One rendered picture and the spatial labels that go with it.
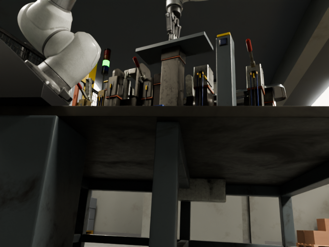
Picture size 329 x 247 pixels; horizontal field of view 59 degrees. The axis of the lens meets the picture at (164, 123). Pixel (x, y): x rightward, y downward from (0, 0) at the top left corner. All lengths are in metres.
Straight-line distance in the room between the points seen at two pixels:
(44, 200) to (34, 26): 0.72
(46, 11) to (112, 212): 6.79
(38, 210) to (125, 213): 6.73
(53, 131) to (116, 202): 6.79
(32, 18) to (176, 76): 0.66
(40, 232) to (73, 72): 0.61
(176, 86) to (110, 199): 6.64
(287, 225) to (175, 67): 1.56
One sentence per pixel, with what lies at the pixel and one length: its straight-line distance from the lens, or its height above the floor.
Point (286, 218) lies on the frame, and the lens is 2.46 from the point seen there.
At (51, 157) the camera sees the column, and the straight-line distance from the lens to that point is 1.03.
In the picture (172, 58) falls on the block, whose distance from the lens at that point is 1.43.
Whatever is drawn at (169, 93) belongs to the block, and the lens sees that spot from 1.34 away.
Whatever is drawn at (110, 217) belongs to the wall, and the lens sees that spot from 7.79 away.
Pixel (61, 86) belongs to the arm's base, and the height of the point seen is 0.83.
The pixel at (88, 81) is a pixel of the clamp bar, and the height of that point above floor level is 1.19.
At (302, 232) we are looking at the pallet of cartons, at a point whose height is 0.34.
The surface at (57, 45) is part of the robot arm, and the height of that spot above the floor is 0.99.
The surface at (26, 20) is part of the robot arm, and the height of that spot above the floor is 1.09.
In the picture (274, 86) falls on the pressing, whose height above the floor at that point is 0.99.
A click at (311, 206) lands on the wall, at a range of 7.94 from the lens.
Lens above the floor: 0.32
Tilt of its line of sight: 20 degrees up
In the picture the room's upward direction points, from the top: 3 degrees clockwise
